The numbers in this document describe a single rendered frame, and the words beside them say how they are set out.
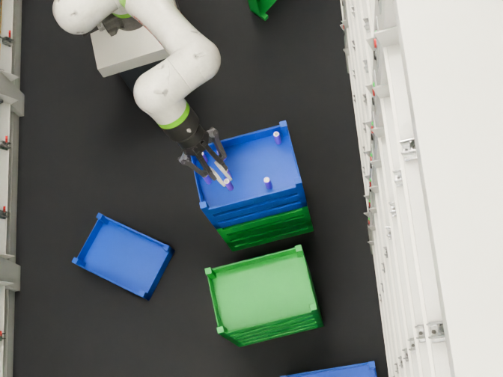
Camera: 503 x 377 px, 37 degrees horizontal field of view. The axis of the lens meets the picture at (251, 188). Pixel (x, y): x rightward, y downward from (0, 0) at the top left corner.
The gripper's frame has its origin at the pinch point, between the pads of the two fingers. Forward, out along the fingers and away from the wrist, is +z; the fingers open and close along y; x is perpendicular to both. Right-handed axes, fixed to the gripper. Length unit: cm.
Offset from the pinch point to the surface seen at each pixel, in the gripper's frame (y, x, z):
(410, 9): -20, 87, -81
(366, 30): -40, 36, -36
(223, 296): 23.0, 2.1, 37.0
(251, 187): -5.2, -4.0, 16.5
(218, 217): 7.8, -7.4, 19.7
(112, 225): 36, -63, 42
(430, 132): -10, 98, -76
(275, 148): -18.9, -7.3, 15.0
